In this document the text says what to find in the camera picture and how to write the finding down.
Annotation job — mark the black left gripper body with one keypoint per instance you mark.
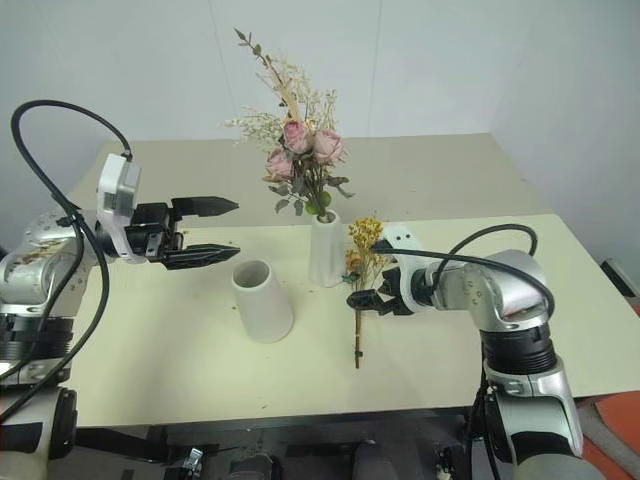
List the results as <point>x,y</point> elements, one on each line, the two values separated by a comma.
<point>150,232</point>

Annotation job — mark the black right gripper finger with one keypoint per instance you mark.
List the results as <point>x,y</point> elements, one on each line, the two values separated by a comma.
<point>364,299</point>

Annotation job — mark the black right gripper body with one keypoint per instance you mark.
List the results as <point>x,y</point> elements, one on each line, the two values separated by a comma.
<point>396,292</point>

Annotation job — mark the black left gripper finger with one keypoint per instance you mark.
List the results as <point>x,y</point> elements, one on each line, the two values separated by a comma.
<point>200,255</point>
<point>205,206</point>

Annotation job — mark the yellow dried flower bouquet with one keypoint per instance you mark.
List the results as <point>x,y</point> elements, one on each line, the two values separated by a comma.
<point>364,260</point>

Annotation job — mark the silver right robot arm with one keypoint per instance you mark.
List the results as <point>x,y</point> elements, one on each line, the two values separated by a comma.
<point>520,320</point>

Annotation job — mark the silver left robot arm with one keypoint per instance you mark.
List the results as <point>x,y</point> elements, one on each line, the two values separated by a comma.
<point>30,270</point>

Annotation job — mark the narrow white ceramic vase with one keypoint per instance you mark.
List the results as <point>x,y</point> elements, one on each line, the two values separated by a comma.
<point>325,250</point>

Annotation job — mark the wide white ceramic vase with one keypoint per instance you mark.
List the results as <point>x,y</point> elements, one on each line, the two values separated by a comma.
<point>261,302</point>

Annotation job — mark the pink rose dried bouquet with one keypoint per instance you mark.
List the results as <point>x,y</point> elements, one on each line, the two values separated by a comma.
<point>300,145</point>

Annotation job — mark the dark chair part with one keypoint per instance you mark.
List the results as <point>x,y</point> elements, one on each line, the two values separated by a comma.
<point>622,277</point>

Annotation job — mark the orange red object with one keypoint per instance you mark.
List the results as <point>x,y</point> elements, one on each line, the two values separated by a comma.
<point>615,430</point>

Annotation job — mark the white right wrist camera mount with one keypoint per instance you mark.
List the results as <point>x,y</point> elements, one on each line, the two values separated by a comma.
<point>402,250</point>

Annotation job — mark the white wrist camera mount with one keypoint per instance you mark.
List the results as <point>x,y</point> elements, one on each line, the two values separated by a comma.
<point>116,200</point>
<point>402,250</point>

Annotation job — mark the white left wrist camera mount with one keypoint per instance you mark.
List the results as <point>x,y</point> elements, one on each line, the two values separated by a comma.
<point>116,200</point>

